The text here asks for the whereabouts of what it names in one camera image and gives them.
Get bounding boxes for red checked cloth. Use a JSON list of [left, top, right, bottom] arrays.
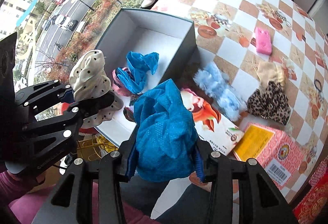
[[309, 163, 328, 186]]

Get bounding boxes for person's left forearm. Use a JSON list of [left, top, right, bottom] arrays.
[[0, 165, 48, 192]]

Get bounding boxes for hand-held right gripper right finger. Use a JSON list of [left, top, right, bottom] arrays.
[[191, 141, 299, 224]]

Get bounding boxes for checkered printed tablecloth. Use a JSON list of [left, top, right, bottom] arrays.
[[151, 0, 328, 204]]

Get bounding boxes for orange white tissue pack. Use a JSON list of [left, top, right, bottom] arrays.
[[179, 88, 245, 156]]

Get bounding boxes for blue shoe cover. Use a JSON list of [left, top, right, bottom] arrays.
[[115, 51, 160, 94], [133, 80, 199, 183]]

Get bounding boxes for red gold patterned cushion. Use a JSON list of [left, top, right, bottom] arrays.
[[293, 180, 328, 224]]

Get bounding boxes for white polka dot scrunchie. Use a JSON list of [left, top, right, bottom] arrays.
[[69, 50, 124, 128]]

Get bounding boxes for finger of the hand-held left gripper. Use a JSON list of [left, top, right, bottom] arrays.
[[22, 91, 116, 160], [14, 80, 75, 115]]

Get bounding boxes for pink sponge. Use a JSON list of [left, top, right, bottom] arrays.
[[254, 27, 272, 55]]

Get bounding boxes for pink black knit sock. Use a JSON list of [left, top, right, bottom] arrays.
[[112, 67, 134, 98]]

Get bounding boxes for beige sock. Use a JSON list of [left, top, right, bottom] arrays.
[[256, 61, 286, 86]]

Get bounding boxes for white grey cardboard box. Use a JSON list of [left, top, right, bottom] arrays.
[[77, 8, 198, 148]]

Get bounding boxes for person's jeans legs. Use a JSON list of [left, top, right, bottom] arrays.
[[120, 178, 240, 224]]

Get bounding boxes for parked white car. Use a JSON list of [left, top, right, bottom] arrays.
[[51, 14, 78, 31]]

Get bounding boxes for fluffy light blue slipper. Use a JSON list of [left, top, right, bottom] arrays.
[[193, 62, 246, 122]]

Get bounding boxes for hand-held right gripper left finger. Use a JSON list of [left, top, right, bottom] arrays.
[[33, 139, 139, 224]]

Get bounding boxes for pink patterned carton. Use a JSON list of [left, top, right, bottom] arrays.
[[232, 123, 312, 191]]

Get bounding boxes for person's maroon sweater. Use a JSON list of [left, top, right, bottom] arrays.
[[8, 183, 159, 224]]

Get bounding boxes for dark striped knit sock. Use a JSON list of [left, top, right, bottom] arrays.
[[123, 93, 144, 123]]

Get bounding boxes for leopard print scrunchie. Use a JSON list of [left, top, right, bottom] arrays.
[[246, 81, 292, 126]]

